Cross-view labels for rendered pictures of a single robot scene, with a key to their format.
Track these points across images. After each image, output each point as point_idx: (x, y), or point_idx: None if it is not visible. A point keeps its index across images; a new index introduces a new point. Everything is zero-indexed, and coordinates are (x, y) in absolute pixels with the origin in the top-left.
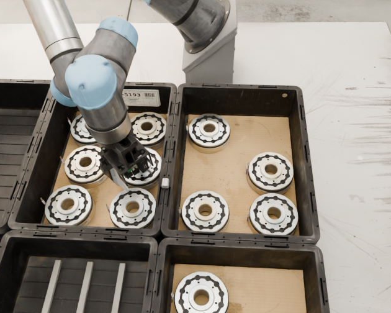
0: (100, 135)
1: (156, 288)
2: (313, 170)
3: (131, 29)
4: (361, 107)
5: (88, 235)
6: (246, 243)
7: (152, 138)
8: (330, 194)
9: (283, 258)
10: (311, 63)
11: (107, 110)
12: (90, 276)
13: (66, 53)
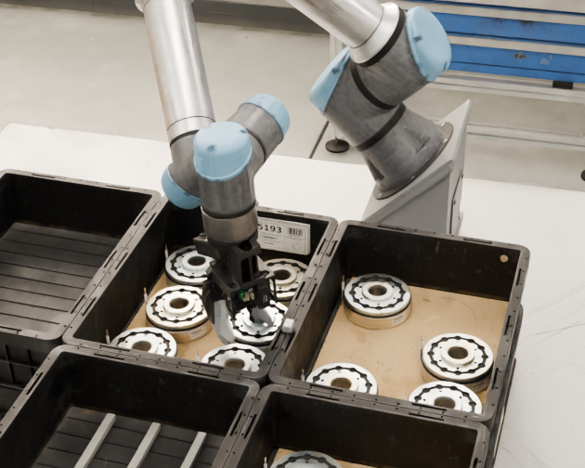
0: (215, 225)
1: (245, 431)
2: (552, 407)
3: (282, 110)
4: None
5: (167, 364)
6: (383, 407)
7: (285, 292)
8: (573, 443)
9: (438, 448)
10: None
11: (233, 186)
12: (152, 439)
13: (195, 133)
